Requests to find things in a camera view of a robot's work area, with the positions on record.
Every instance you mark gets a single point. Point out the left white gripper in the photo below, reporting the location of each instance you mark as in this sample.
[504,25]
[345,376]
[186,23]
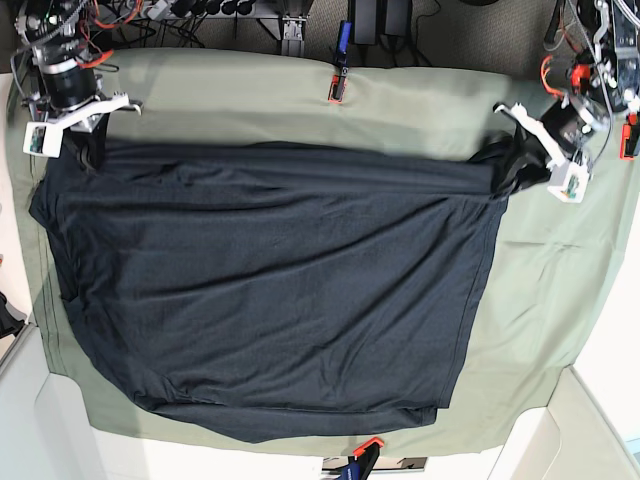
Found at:
[558,137]

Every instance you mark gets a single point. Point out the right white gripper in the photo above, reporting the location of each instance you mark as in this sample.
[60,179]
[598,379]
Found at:
[85,150]

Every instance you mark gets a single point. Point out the dark long-sleeve T-shirt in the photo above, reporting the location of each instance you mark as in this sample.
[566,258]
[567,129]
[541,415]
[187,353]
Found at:
[277,291]

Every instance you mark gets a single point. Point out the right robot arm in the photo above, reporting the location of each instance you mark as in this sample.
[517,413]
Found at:
[57,74]

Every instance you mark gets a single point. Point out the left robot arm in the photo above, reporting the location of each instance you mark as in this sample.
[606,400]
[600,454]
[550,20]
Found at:
[603,86]

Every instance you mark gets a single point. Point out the green table cloth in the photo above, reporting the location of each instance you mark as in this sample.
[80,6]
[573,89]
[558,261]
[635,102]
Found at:
[554,266]

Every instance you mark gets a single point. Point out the right orange-black clamp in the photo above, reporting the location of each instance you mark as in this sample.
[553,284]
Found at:
[629,145]

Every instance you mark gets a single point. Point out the orange-black clamp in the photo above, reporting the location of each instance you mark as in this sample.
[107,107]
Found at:
[629,145]
[361,463]

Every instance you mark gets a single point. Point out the white power strip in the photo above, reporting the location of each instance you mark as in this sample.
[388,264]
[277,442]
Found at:
[148,10]

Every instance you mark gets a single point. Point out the black object left edge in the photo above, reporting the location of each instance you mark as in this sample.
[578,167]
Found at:
[9,324]

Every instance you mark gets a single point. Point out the top centre blue-orange clamp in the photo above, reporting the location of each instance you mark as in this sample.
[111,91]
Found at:
[339,79]

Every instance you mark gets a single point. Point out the black power adapter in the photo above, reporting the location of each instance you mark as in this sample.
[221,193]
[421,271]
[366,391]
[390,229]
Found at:
[373,18]

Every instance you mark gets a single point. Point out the bottom orange-black clamp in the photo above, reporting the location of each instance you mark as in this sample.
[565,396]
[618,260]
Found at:
[361,463]

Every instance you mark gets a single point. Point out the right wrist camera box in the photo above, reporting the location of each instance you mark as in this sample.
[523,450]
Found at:
[43,139]

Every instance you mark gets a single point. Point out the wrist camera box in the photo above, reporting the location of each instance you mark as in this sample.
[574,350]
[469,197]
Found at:
[568,182]
[43,139]

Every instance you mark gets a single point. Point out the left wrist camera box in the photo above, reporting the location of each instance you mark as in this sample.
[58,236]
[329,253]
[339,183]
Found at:
[568,182]

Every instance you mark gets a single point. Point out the metal table bracket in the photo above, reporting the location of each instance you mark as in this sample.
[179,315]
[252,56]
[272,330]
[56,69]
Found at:
[292,36]

